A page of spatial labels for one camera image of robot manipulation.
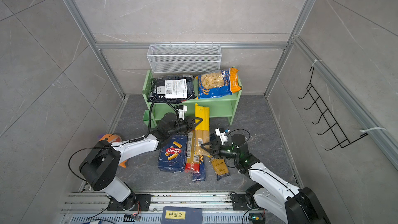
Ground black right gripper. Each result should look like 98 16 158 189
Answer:
201 141 241 161

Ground yellow spaghetti packet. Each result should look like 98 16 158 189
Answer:
195 104 210 157

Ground black pasta bag white label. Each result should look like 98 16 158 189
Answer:
147 74 196 104

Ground blue orange shell pasta bag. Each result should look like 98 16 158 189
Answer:
198 68 241 99

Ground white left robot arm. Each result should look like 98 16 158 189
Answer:
79 113 203 203

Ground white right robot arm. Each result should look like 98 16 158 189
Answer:
199 134 330 224

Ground green wooden shelf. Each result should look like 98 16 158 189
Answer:
142 69 243 128

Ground blue Barilla pasta box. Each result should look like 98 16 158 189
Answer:
158 135 188 173

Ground Ankara spaghetti packet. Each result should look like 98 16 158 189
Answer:
210 157 230 180

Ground red spaghetti packet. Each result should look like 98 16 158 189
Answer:
185 131 201 174

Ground blue spaghetti packet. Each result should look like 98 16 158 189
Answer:
192 155 206 183

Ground orange shark plush toy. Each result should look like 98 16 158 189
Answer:
99 134 127 168

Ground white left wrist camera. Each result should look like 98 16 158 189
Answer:
176 105 188 119

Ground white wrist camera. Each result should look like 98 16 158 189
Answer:
176 105 188 119
215 128 230 145

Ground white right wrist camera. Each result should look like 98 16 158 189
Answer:
215 128 230 145

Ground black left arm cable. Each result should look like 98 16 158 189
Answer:
146 97 178 139

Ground white wire mesh basket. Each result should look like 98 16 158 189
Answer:
147 44 222 73

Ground black wire hook rack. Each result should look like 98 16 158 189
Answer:
298 67 368 151

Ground metal base rail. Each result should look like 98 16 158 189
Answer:
59 191 266 224

